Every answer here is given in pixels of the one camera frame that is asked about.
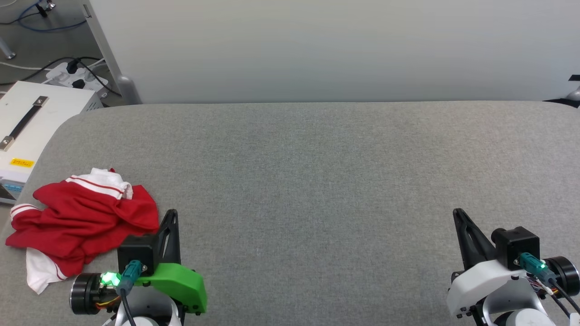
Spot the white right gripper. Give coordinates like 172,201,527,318
446,208,580,317

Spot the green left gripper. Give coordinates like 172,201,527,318
70,209,208,315

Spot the red and white shirt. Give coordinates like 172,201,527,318
5,168,160,295

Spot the white power strip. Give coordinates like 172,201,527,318
45,61,109,98

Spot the white partition panel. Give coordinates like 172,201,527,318
82,0,580,105

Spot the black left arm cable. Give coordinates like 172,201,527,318
117,259,145,326

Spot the white box with black handle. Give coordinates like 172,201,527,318
0,81,104,205

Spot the black power cable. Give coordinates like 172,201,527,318
0,56,106,86
72,58,122,97

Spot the white floor cable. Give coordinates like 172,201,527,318
0,61,50,72

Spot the blue floor cable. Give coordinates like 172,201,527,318
18,0,87,33

